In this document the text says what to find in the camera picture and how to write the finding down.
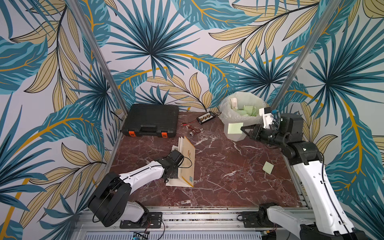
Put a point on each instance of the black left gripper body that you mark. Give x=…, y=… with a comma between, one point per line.
x=173, y=173

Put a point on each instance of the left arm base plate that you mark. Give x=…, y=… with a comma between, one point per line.
x=151, y=220

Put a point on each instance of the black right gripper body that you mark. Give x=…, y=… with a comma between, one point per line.
x=259, y=132

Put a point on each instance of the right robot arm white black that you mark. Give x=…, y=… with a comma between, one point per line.
x=331, y=221

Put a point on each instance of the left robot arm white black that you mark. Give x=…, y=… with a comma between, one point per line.
x=110, y=200

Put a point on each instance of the green sticky note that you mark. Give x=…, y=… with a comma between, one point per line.
x=268, y=168
x=235, y=128

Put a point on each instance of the Chinese picture book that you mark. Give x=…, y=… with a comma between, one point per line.
x=184, y=177

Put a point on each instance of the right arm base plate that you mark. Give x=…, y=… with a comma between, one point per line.
x=257, y=219

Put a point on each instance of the green sticky note top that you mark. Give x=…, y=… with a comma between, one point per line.
x=268, y=168

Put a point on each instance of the black plastic tool case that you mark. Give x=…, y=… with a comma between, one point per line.
x=151, y=120

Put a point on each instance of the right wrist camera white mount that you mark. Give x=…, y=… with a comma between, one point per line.
x=271, y=118

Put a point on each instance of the black terminal board with connectors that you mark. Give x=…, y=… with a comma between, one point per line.
x=208, y=116

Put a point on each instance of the white bin with plastic bag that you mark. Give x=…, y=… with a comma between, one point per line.
x=240, y=107

